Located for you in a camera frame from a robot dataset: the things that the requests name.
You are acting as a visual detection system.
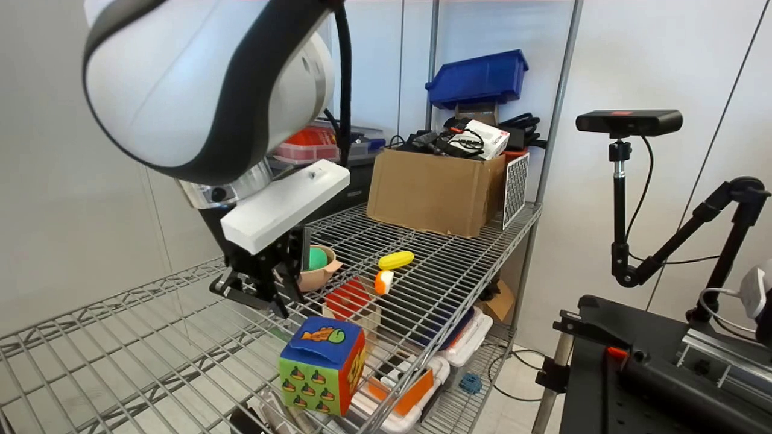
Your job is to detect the yellow toy corn cob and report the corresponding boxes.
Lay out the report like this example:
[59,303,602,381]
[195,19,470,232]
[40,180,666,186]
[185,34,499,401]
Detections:
[376,251,416,270]

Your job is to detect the black camera on stand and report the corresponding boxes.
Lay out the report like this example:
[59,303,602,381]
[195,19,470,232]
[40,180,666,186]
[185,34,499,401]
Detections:
[574,108,682,138]

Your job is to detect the white orange device lower shelf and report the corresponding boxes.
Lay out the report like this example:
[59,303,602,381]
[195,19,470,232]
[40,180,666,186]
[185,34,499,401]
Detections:
[353,356,451,434]

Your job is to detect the tan plastic bowl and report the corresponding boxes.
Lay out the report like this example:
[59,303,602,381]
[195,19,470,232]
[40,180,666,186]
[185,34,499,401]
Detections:
[296,244,342,292]

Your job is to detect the red and wood toy block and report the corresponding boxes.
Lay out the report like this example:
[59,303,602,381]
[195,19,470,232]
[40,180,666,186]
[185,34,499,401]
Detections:
[323,278,382,330]

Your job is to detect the wire shelf rack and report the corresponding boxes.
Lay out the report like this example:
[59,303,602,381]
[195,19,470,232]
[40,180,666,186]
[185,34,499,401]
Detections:
[0,0,584,434]

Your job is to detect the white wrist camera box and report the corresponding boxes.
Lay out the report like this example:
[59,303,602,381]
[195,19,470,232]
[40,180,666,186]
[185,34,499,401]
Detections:
[219,158,351,256]

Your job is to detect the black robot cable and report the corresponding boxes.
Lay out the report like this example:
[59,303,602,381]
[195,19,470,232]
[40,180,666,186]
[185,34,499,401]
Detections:
[323,0,358,166]

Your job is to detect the orange and white toy slice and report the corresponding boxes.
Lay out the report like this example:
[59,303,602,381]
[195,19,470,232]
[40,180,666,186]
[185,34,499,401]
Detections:
[375,270,395,296]

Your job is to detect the cardboard box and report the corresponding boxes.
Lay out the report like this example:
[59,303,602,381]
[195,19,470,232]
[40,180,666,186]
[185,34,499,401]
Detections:
[366,150,508,238]

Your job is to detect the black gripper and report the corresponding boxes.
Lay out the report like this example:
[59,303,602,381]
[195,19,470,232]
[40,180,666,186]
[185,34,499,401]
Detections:
[211,207,309,315]

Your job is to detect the green ball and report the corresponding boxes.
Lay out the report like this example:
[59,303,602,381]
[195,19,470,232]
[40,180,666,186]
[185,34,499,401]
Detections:
[309,246,331,270]

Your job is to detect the colourful soft fabric cube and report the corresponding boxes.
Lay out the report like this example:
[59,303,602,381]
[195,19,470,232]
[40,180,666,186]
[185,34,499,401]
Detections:
[278,315,366,414]

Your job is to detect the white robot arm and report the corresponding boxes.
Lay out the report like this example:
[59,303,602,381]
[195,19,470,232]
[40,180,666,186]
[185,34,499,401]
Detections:
[79,0,351,313]

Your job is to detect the blue storage bin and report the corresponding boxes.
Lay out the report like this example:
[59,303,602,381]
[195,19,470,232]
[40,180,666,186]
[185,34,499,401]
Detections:
[424,51,528,108]

